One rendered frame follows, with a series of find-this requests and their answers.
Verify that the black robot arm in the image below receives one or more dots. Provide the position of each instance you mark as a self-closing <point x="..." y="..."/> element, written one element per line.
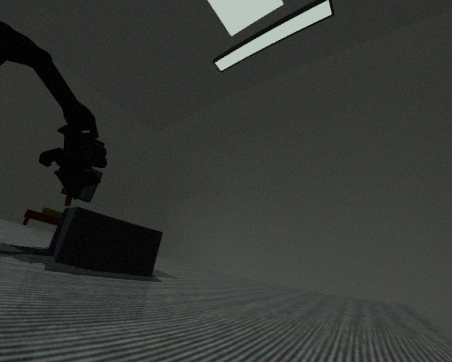
<point x="18" y="48"/>

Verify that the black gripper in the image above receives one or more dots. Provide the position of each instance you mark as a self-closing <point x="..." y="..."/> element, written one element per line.
<point x="71" y="172"/>

